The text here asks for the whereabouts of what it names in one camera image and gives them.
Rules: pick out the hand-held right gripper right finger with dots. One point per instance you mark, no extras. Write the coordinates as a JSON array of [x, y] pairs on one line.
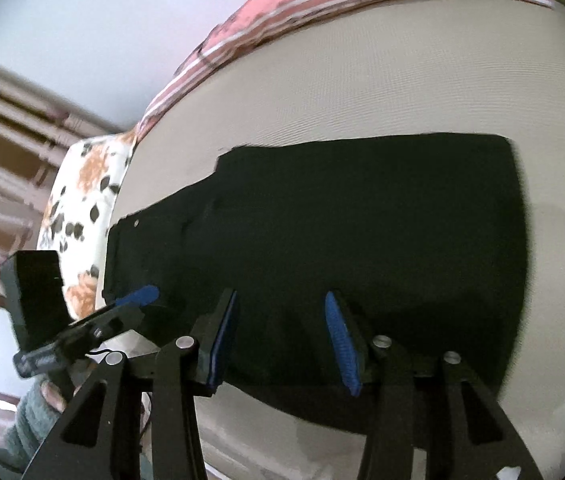
[[345, 345]]

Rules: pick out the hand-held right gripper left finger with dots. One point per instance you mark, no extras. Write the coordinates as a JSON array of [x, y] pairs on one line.
[[223, 340]]

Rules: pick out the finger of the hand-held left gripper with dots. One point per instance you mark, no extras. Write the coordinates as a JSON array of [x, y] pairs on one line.
[[107, 324], [137, 296]]

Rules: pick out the black pants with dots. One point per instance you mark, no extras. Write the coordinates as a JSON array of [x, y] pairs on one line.
[[337, 235]]

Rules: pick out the person's left hand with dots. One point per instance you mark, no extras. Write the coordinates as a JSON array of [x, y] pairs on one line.
[[57, 394]]

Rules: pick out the white floral pillow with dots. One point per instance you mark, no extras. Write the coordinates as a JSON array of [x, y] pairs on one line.
[[87, 185]]

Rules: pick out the beige curtain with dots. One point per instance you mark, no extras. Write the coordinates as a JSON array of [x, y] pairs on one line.
[[2, 160]]

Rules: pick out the beige bed mattress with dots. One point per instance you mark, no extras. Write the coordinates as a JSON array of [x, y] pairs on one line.
[[362, 85]]

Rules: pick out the pink striped tree-print pillow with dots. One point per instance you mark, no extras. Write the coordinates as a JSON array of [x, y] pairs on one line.
[[272, 15]]

